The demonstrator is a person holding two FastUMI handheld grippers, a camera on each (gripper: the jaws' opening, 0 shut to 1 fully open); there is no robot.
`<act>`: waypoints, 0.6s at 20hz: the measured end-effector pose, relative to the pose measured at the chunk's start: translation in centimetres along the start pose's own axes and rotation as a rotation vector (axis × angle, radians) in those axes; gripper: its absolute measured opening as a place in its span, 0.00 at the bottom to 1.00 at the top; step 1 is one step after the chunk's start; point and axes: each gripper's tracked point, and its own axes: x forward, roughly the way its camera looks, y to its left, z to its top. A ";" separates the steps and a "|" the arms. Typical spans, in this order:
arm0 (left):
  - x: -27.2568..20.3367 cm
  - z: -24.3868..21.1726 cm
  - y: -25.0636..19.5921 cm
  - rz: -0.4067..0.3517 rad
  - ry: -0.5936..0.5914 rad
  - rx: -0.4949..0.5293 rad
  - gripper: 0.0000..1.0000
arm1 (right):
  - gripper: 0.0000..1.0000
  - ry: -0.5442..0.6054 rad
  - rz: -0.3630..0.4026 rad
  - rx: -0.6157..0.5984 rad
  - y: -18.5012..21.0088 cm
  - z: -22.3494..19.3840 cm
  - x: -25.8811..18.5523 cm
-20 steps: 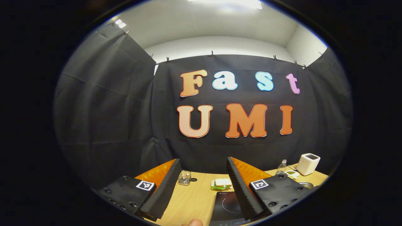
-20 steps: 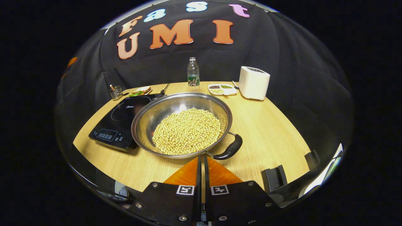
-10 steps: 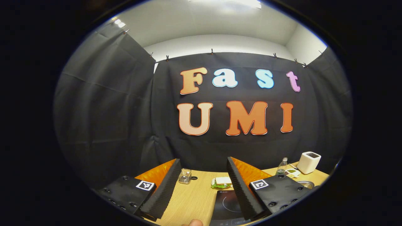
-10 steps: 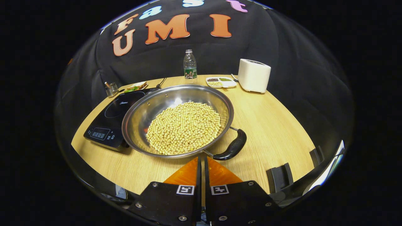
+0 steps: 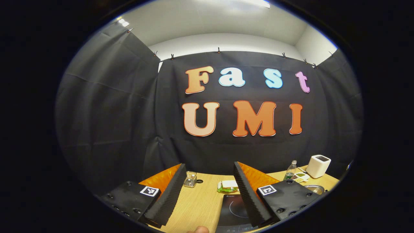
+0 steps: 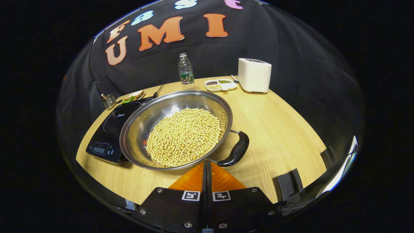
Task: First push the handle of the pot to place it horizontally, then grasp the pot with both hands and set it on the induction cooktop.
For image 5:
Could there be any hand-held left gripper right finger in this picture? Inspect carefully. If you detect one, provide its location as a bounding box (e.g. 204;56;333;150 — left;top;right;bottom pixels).
234;161;321;228

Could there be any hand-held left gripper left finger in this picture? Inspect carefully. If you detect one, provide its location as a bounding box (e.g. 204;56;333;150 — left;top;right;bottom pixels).
95;163;188;228

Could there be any black induction cooktop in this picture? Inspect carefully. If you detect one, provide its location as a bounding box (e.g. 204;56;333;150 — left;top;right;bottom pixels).
216;194;259;233

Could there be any steel pot with black handle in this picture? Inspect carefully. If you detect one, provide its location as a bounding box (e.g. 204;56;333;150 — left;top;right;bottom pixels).
304;184;325;195

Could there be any sandwich with green lettuce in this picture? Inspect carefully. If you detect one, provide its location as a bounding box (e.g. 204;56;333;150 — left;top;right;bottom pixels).
217;180;239;194

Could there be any small glass jar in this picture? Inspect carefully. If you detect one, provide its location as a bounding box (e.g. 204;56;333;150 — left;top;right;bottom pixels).
183;171;197;188

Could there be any clear plastic water bottle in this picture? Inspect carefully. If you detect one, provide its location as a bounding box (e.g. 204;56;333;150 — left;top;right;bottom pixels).
283;160;297;181

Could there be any white divided bean dish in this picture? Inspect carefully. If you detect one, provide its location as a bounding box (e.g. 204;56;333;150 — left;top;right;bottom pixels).
293;172;310;184

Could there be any white box-shaped appliance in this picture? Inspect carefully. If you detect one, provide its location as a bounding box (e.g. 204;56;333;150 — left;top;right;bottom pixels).
306;155;332;179

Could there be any black backdrop cloth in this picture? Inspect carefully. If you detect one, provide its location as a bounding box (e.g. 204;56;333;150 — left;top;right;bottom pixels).
55;22;364;198

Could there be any row of cloth clips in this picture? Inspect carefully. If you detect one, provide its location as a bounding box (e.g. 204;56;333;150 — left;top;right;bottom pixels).
127;28;335;69

